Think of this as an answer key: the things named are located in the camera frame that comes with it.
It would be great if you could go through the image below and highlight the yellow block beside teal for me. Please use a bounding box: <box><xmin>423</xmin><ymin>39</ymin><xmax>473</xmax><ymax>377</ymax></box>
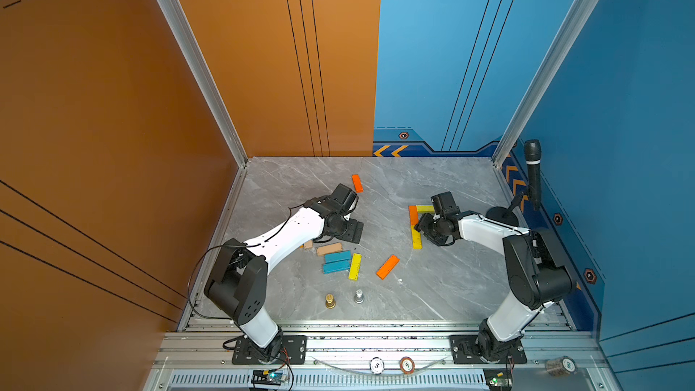
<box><xmin>349</xmin><ymin>253</ymin><xmax>362</xmax><ymax>282</ymax></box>

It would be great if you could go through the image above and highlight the tape roll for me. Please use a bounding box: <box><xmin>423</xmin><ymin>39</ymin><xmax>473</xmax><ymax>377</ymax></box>
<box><xmin>545</xmin><ymin>356</ymin><xmax>577</xmax><ymax>378</ymax></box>

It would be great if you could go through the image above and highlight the brass weight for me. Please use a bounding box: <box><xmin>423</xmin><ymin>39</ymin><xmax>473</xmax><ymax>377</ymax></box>
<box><xmin>325</xmin><ymin>293</ymin><xmax>336</xmax><ymax>310</ymax></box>

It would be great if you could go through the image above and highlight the upper teal block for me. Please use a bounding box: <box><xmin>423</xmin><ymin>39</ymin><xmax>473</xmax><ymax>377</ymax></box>
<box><xmin>324</xmin><ymin>251</ymin><xmax>352</xmax><ymax>264</ymax></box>

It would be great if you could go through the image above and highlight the left green circuit board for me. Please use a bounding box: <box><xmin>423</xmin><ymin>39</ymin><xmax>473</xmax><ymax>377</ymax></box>
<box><xmin>250</xmin><ymin>369</ymin><xmax>290</xmax><ymax>390</ymax></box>

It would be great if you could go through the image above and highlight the right green circuit board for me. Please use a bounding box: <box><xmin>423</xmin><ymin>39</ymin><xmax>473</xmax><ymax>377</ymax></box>
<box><xmin>483</xmin><ymin>369</ymin><xmax>513</xmax><ymax>391</ymax></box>

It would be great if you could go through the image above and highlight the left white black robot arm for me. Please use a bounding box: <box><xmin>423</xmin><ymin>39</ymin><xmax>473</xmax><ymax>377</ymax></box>
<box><xmin>204</xmin><ymin>184</ymin><xmax>364</xmax><ymax>362</ymax></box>

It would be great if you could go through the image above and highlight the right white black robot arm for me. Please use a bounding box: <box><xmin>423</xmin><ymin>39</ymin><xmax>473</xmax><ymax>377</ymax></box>
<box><xmin>414</xmin><ymin>192</ymin><xmax>575</xmax><ymax>363</ymax></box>

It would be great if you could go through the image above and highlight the black microphone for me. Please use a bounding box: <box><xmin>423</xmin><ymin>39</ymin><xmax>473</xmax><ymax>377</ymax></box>
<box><xmin>524</xmin><ymin>139</ymin><xmax>542</xmax><ymax>211</ymax></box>

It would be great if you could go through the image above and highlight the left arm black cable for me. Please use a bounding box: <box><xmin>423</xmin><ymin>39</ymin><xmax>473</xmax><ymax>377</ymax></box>
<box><xmin>185</xmin><ymin>243</ymin><xmax>243</xmax><ymax>322</ymax></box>

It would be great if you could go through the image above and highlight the yellow block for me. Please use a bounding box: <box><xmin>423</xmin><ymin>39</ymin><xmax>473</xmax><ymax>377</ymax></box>
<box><xmin>411</xmin><ymin>227</ymin><xmax>423</xmax><ymax>250</ymax></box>
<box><xmin>349</xmin><ymin>253</ymin><xmax>362</xmax><ymax>282</ymax></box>
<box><xmin>416</xmin><ymin>206</ymin><xmax>435</xmax><ymax>214</ymax></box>

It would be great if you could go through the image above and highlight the lower teal block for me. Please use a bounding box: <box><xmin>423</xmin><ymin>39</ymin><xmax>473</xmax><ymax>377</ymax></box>
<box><xmin>322</xmin><ymin>260</ymin><xmax>351</xmax><ymax>274</ymax></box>

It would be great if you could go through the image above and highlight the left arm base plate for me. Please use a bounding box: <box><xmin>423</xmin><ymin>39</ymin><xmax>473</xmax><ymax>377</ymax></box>
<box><xmin>232</xmin><ymin>335</ymin><xmax>308</xmax><ymax>366</ymax></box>

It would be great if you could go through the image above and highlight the copper round dial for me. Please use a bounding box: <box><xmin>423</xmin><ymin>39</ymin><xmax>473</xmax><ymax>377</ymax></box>
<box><xmin>399</xmin><ymin>357</ymin><xmax>416</xmax><ymax>375</ymax></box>

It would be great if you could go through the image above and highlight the tan wooden block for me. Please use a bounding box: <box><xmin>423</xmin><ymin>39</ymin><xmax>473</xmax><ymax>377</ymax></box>
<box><xmin>316</xmin><ymin>243</ymin><xmax>343</xmax><ymax>256</ymax></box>

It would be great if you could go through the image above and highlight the silver weight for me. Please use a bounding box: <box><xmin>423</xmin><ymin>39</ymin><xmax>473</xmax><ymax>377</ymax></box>
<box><xmin>354</xmin><ymin>290</ymin><xmax>365</xmax><ymax>304</ymax></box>

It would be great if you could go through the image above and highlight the orange block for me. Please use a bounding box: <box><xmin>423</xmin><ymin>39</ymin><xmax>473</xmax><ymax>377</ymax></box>
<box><xmin>351</xmin><ymin>174</ymin><xmax>364</xmax><ymax>193</ymax></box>
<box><xmin>408</xmin><ymin>206</ymin><xmax>419</xmax><ymax>226</ymax></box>
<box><xmin>376</xmin><ymin>255</ymin><xmax>400</xmax><ymax>281</ymax></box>

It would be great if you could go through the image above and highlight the green circuit board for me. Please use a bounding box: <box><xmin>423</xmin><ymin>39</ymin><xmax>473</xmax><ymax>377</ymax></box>
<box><xmin>483</xmin><ymin>369</ymin><xmax>513</xmax><ymax>391</ymax></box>
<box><xmin>250</xmin><ymin>369</ymin><xmax>290</xmax><ymax>390</ymax></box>

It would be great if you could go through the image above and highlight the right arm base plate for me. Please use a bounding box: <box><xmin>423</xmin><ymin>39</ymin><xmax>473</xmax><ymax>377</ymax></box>
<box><xmin>449</xmin><ymin>334</ymin><xmax>528</xmax><ymax>365</ymax></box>

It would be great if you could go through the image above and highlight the white round dial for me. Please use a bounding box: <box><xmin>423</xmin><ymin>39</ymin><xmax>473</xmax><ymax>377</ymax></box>
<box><xmin>369</xmin><ymin>357</ymin><xmax>385</xmax><ymax>376</ymax></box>

